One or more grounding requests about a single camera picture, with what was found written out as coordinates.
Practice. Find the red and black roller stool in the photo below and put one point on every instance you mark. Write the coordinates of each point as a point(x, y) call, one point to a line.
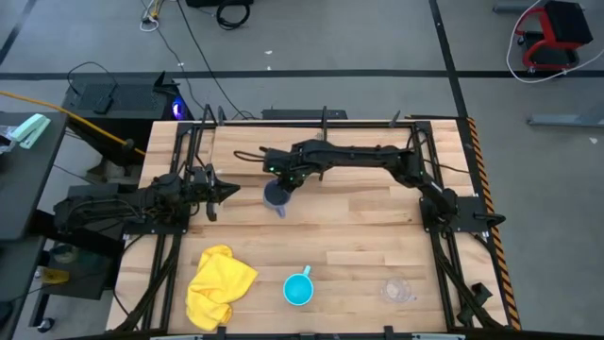
point(559, 33)

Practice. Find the gray mug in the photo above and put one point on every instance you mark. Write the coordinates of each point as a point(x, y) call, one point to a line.
point(275, 200)

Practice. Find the black computer tower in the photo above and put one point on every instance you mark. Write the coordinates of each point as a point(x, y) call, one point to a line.
point(127, 101)

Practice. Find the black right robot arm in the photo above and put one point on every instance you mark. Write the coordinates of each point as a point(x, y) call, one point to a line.
point(358, 156)

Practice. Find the black aluminium table frame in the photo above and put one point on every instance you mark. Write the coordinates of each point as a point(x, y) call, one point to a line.
point(439, 264)

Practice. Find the gray metal floor foot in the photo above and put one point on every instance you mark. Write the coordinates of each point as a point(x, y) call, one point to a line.
point(566, 120)

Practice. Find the black caster wheel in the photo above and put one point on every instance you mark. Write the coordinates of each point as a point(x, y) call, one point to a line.
point(46, 325)

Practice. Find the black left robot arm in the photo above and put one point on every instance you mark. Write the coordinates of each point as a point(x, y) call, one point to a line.
point(156, 193)

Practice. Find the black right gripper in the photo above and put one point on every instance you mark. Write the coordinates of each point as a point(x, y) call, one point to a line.
point(285, 163)

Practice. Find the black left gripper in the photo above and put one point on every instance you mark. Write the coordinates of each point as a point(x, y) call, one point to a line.
point(203, 186)

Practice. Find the mint green stapler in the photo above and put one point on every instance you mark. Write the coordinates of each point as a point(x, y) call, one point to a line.
point(30, 130)

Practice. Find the black desk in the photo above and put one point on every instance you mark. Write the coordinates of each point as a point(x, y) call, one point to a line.
point(28, 189)

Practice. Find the yellow cloth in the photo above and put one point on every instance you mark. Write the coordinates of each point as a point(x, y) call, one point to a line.
point(214, 288)

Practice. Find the yellow black hazard tape strip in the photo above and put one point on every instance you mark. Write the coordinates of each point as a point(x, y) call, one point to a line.
point(493, 226)

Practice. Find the teal mug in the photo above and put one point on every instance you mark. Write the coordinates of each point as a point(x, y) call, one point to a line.
point(297, 289)

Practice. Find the yellow packet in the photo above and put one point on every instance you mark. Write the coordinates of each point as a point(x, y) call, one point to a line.
point(54, 275)

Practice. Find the clear plastic cup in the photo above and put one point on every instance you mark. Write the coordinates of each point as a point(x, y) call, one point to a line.
point(396, 289)

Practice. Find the black power strip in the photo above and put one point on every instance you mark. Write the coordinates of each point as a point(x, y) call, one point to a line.
point(304, 114)

